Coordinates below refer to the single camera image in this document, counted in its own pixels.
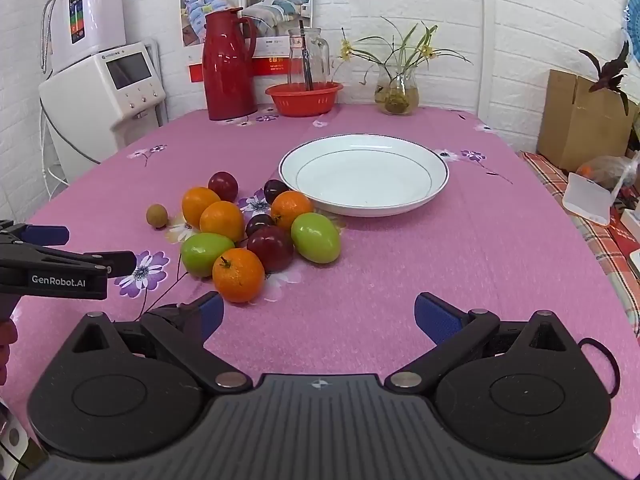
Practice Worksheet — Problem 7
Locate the red plaid cloth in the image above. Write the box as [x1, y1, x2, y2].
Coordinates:
[517, 151, 640, 321]

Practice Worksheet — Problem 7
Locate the red thermos jug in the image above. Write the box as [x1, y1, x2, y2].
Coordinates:
[202, 8, 259, 122]

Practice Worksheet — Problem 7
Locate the black stirring rod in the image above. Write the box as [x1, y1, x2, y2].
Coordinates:
[299, 22, 315, 92]

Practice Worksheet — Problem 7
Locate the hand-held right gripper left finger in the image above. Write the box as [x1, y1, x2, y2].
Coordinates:
[70, 290, 253, 395]

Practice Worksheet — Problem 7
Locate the green apple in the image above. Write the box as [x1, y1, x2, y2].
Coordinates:
[180, 232, 236, 279]
[290, 212, 342, 265]

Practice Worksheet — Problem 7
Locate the white pouch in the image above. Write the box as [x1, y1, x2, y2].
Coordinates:
[561, 172, 613, 227]

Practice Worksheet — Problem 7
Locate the orange with stem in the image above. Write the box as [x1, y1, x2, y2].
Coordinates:
[212, 248, 265, 304]
[270, 190, 315, 232]

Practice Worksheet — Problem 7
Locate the pink floral tablecloth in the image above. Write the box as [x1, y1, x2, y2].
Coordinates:
[0, 105, 640, 466]

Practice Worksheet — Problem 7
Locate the person's left hand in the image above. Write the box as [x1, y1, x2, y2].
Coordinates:
[0, 318, 19, 387]

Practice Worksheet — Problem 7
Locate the clear plastic bag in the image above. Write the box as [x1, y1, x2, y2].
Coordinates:
[575, 154, 638, 193]

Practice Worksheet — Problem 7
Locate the dotted patterned cloth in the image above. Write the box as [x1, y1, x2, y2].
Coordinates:
[0, 400, 48, 480]

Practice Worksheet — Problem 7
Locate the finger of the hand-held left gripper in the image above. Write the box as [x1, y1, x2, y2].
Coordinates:
[0, 245, 138, 277]
[0, 220, 70, 248]

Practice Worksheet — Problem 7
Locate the white plate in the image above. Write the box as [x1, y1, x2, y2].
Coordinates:
[278, 133, 450, 218]

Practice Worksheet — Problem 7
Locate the green plant with yellow flowers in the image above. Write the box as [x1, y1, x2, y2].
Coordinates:
[332, 16, 473, 86]

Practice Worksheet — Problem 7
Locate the cardboard box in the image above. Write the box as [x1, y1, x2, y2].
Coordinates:
[537, 69, 640, 173]

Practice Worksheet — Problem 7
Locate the glass vase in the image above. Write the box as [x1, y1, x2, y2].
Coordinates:
[375, 65, 420, 116]

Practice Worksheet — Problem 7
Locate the large blue patterned fan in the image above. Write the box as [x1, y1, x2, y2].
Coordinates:
[622, 0, 640, 61]

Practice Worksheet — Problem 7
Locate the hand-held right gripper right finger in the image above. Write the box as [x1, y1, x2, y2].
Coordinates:
[385, 291, 581, 393]

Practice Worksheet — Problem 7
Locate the white wall water purifier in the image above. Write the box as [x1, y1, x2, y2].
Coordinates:
[49, 0, 127, 73]

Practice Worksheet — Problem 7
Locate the glass pitcher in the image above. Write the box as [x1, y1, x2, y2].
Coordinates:
[287, 27, 331, 92]

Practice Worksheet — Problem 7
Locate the white appliance with screen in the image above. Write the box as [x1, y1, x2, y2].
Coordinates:
[39, 42, 168, 183]

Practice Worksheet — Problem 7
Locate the red plastic basket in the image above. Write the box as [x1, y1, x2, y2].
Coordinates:
[265, 81, 344, 118]

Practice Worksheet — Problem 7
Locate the dark purple plant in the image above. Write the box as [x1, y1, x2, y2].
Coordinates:
[578, 41, 632, 116]

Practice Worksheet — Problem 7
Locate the small dark red plum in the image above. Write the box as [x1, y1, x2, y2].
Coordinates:
[245, 213, 274, 238]

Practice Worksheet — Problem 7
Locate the brown kiwi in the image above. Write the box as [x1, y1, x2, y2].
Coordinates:
[146, 203, 169, 230]

